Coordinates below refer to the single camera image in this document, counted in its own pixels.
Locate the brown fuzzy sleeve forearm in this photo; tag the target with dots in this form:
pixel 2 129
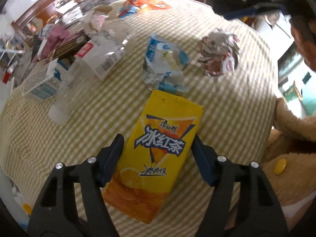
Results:
pixel 289 158

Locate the white pink snack bag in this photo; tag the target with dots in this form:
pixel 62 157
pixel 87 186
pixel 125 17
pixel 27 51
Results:
pixel 95 18

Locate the orange snack bag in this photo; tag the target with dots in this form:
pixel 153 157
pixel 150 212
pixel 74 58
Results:
pixel 143 5

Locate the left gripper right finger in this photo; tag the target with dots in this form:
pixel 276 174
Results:
pixel 259 212

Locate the dark brown gold box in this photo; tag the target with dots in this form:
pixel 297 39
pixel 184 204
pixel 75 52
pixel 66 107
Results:
pixel 70 47

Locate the blue white snack bag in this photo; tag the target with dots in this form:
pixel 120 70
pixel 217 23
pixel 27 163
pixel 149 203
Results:
pixel 163 66

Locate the pink foil wrapper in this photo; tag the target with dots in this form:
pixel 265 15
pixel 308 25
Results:
pixel 51 37

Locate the clear plastic bottle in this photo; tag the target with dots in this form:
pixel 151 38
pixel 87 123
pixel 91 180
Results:
pixel 61 109

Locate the grey red wrapper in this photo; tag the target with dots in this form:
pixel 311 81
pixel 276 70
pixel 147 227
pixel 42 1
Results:
pixel 219 52

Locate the wooden bench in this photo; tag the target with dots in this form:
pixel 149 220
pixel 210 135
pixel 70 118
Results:
pixel 37 8

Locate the white blue small box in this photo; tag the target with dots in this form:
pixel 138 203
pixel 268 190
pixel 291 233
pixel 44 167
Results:
pixel 44 80

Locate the yellow iced tea carton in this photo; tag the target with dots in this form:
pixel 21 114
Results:
pixel 153 156

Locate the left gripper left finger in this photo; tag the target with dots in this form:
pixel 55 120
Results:
pixel 70 202

